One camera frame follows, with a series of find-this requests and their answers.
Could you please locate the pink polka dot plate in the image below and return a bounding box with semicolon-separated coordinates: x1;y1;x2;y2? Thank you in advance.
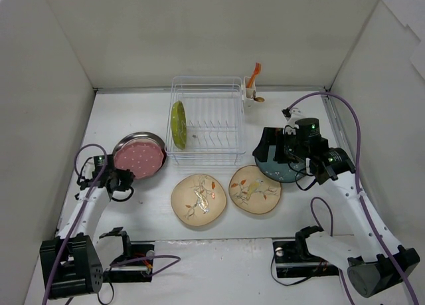
114;138;165;179

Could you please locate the brown rimmed cream plate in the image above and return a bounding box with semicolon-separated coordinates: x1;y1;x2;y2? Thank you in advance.
112;132;167;167

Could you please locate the green polka dot plate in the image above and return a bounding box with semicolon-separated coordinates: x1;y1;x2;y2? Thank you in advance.
170;100;187;150

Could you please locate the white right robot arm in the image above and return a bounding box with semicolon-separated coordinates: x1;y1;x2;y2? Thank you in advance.
253;118;420;298

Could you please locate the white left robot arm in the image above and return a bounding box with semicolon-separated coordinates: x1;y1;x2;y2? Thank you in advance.
39;155;135;304

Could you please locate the dark teal plate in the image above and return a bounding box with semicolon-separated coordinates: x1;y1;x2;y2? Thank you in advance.
254;146;305;183

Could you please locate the white cutlery holder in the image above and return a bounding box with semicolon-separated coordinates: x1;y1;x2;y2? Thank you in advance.
242;76;256;108

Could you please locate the beige bird plate right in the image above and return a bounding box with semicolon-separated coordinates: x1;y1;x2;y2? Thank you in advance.
228;165;282;215

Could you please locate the beige bird plate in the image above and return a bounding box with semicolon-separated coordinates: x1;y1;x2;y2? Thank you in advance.
228;165;282;215
170;174;227;227

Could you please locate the orange plastic fork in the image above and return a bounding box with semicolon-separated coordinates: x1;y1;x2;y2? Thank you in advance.
246;62;262;88

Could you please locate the beige bird plate left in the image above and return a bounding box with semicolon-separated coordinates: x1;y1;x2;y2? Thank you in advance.
170;174;227;227

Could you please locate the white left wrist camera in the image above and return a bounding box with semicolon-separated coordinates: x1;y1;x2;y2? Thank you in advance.
77;157;94;186

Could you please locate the white wire dish rack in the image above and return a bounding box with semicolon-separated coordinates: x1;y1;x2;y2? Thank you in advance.
165;76;246;165

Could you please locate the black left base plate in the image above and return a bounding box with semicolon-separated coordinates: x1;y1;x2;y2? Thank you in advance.
102;243;156;282

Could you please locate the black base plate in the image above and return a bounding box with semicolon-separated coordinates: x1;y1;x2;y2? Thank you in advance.
272;240;339;280
102;243;156;282

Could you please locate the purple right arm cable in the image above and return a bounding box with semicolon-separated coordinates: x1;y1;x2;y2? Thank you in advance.
287;92;420;305

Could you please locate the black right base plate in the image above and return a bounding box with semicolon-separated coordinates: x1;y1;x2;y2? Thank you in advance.
272;240;339;280

